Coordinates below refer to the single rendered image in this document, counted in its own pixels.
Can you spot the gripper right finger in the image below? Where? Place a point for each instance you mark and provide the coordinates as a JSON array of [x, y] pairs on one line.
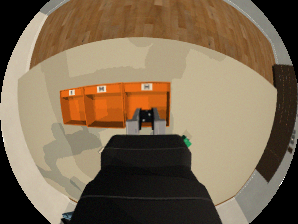
[[159, 124]]

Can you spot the orange three-compartment bin rack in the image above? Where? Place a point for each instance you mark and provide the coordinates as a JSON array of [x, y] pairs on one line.
[[106, 109]]

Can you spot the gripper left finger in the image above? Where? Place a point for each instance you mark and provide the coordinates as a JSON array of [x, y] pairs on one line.
[[134, 125]]

